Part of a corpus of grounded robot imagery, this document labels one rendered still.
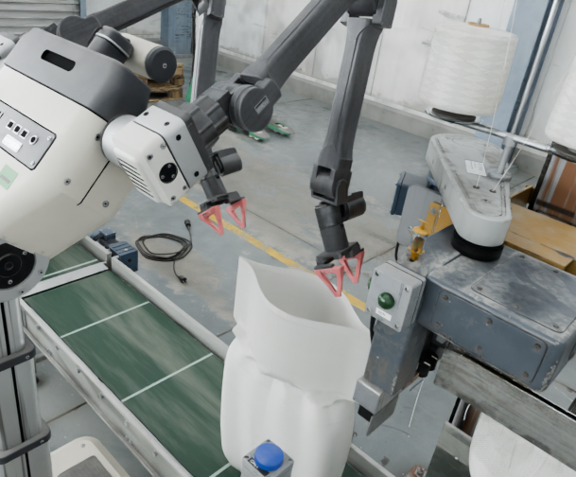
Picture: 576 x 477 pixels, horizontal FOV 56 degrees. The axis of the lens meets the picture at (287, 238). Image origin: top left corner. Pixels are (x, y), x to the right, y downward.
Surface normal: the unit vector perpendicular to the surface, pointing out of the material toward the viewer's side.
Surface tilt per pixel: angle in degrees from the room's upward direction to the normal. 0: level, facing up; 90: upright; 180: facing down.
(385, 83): 90
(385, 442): 0
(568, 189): 90
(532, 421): 90
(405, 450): 0
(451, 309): 90
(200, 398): 0
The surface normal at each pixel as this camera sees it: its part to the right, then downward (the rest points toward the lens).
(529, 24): -0.68, 0.26
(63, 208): 0.30, 0.80
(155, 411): 0.13, -0.87
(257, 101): 0.68, 0.30
